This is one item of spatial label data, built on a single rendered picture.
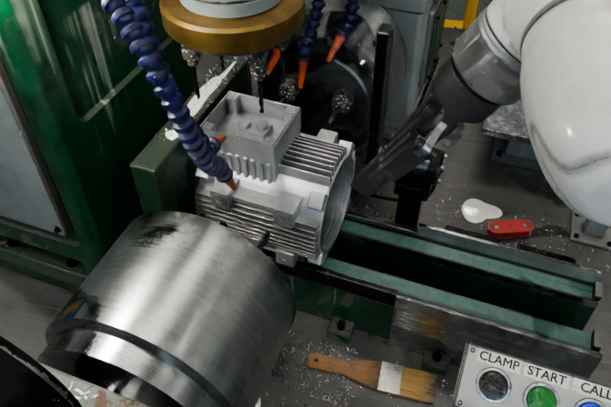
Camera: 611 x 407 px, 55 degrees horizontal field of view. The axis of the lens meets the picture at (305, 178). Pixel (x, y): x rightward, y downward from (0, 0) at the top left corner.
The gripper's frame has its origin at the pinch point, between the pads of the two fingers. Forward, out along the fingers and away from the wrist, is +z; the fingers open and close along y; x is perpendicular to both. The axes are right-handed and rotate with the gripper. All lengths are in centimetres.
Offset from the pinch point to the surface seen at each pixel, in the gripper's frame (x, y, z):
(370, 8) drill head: -11.3, -42.2, 5.9
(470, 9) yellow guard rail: 41, -243, 88
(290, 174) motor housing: -8.0, -2.3, 11.7
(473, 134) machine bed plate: 26, -58, 25
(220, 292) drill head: -8.9, 23.1, 5.8
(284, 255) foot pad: -1.6, 3.7, 20.7
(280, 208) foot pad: -6.8, 3.2, 12.6
